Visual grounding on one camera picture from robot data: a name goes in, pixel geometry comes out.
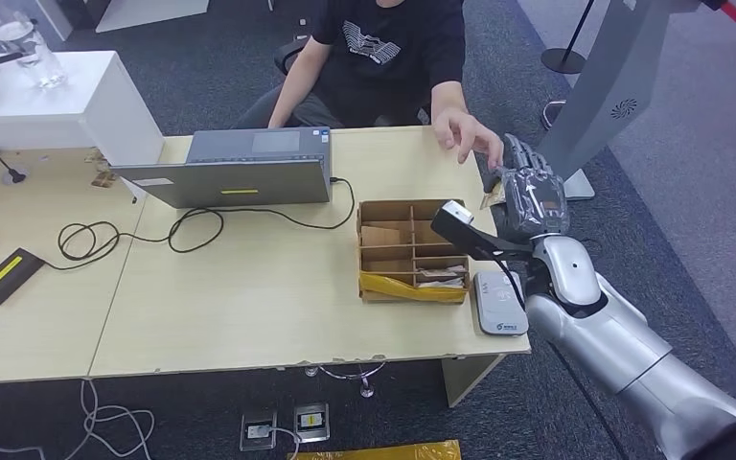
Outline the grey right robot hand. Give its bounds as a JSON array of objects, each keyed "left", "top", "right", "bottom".
[{"left": 482, "top": 133, "right": 571, "bottom": 242}]

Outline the person's left hand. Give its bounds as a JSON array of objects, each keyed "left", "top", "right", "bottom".
[{"left": 432, "top": 106, "right": 506, "bottom": 172}]

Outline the ID card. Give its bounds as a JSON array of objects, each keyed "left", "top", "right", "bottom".
[{"left": 478, "top": 184, "right": 508, "bottom": 211}]

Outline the person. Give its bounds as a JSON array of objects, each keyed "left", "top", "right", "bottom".
[{"left": 231, "top": 0, "right": 506, "bottom": 172}]

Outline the grey card reader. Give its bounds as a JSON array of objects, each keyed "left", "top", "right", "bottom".
[{"left": 472, "top": 270, "right": 530, "bottom": 337}]

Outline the dark round base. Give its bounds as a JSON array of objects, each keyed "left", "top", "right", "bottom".
[{"left": 542, "top": 99, "right": 569, "bottom": 131}]

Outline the cardboard divider box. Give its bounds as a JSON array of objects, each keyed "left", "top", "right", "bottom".
[{"left": 356, "top": 198, "right": 472, "bottom": 304}]

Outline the silver kiosk stand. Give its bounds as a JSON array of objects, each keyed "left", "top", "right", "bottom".
[{"left": 536, "top": 0, "right": 705, "bottom": 202}]

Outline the black office chair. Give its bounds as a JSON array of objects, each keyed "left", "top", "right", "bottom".
[{"left": 273, "top": 36, "right": 312, "bottom": 74}]

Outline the beige desk leg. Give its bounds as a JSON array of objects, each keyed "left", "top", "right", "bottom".
[{"left": 441, "top": 353, "right": 508, "bottom": 409}]

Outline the grey laptop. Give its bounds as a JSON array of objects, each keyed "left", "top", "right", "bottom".
[{"left": 110, "top": 126, "right": 334, "bottom": 210}]

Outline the yellow plastic bag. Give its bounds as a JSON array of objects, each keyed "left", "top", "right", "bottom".
[{"left": 287, "top": 439, "right": 463, "bottom": 460}]

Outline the floor socket with yellow label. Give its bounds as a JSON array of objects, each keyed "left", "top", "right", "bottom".
[{"left": 292, "top": 402, "right": 332, "bottom": 444}]

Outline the white furniture panel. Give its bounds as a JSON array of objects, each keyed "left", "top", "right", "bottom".
[{"left": 95, "top": 0, "right": 211, "bottom": 33}]

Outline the floor socket with white plug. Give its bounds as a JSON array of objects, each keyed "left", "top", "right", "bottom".
[{"left": 240, "top": 410, "right": 279, "bottom": 452}]

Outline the white cabinet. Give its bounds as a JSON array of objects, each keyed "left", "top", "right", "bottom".
[{"left": 0, "top": 50, "right": 166, "bottom": 168}]

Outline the clear glass cup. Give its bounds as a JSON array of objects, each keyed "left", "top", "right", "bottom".
[{"left": 0, "top": 0, "right": 68, "bottom": 89}]

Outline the black power adapter yellow label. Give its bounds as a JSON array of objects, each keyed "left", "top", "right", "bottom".
[{"left": 0, "top": 247, "right": 47, "bottom": 307}]

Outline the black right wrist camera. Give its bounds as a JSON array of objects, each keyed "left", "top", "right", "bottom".
[{"left": 429, "top": 199, "right": 538, "bottom": 263}]

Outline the black stanchion post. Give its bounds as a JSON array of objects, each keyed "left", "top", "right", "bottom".
[{"left": 540, "top": 0, "right": 598, "bottom": 75}]

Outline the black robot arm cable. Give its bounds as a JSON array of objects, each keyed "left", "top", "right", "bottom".
[{"left": 492, "top": 253, "right": 630, "bottom": 460}]

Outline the black laptop power cable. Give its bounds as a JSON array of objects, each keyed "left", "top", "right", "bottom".
[{"left": 40, "top": 176, "right": 357, "bottom": 272}]

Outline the white socket plug cable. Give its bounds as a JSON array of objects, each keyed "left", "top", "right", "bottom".
[{"left": 265, "top": 426, "right": 303, "bottom": 460}]

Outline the white floor cable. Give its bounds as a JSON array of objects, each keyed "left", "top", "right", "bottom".
[{"left": 0, "top": 379, "right": 156, "bottom": 460}]

